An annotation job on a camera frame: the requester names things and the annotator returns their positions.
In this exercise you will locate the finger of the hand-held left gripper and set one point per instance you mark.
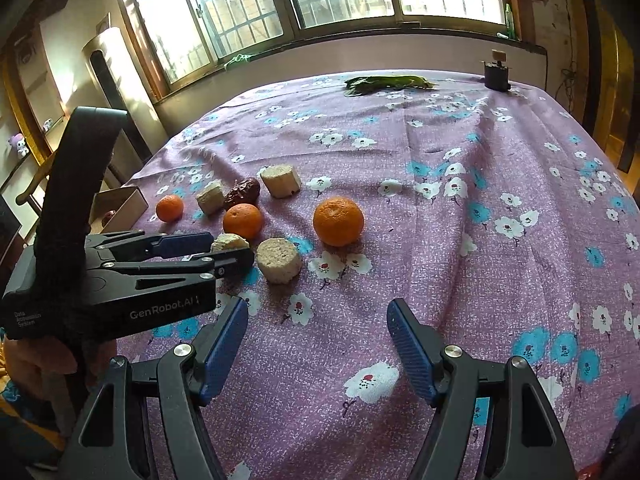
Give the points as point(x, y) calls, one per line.
point(230, 262)
point(185, 244)

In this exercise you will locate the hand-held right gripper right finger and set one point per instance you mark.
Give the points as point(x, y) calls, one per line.
point(412, 355)

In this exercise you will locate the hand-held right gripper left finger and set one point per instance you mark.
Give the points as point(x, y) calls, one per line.
point(220, 355)

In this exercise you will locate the small orange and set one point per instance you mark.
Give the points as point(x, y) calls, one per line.
point(170, 208)

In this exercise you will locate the medium orange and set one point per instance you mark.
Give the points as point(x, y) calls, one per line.
point(243, 222)

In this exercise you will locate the round pale sugarcane disc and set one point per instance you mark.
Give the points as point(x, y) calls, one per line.
point(279, 260)

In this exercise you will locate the small pale sugarcane piece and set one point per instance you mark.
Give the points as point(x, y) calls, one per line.
point(210, 197)

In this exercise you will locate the cardboard box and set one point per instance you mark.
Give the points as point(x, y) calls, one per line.
point(125, 207)

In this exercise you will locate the thick pale sugarcane piece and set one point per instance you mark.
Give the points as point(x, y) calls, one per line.
point(281, 180)

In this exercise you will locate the large orange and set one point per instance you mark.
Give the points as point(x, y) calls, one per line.
point(338, 221)

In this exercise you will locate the person's left forearm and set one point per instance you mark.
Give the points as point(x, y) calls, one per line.
point(22, 425)

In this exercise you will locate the person's left hand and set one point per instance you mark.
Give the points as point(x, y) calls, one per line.
point(30, 360)

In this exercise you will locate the wooden chair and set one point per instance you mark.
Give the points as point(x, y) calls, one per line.
point(35, 185)

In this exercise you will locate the purple floral cloth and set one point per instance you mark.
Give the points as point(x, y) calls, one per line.
point(400, 270)

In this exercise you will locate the purple plush toy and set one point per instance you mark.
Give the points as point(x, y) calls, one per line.
point(17, 145)

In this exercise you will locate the small plush toy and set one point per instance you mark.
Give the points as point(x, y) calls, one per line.
point(48, 124)

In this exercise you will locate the white floor air conditioner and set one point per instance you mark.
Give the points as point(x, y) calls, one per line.
point(107, 75)

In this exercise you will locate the green cloth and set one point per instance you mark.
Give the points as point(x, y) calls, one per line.
point(239, 59)

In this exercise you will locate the green leafy vegetable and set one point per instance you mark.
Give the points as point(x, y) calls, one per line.
point(385, 84)

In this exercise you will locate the small black device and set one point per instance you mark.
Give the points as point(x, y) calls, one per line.
point(496, 77)

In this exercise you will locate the wooden door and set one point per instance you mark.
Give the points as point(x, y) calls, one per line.
point(612, 90)

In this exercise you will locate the green bottle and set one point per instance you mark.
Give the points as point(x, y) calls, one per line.
point(509, 22)

